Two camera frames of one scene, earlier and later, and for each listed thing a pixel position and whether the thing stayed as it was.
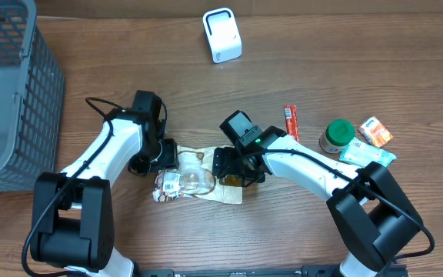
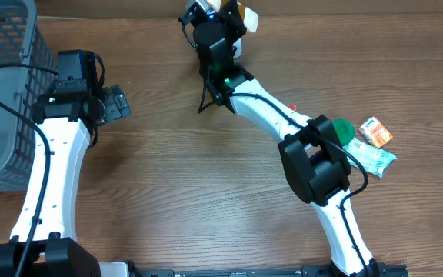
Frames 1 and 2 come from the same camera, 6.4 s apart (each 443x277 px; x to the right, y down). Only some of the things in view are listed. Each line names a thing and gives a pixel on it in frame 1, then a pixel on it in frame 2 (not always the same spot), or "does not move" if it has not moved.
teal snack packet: (358, 152) does not move
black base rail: (304, 271) does not move
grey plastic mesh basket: (19, 95) does not move
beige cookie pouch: (194, 177) → (249, 16)
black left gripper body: (170, 152) → (118, 101)
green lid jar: (338, 134) does not move
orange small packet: (375, 131) does not move
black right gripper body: (230, 159) → (233, 31)
